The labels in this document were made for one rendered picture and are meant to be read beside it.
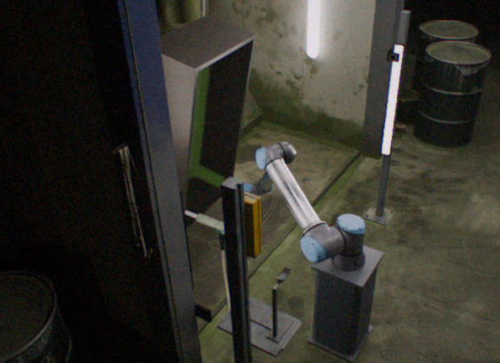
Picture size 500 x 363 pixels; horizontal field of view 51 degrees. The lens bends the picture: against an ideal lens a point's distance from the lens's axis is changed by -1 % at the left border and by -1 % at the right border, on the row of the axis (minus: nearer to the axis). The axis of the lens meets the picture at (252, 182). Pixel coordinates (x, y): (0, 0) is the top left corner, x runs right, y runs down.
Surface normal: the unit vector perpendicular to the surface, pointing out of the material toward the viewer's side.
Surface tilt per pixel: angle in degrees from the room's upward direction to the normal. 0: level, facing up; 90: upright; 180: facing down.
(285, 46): 90
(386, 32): 90
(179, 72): 90
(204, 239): 0
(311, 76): 90
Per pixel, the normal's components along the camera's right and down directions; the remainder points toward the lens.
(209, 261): -0.03, -0.83
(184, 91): -0.51, 0.49
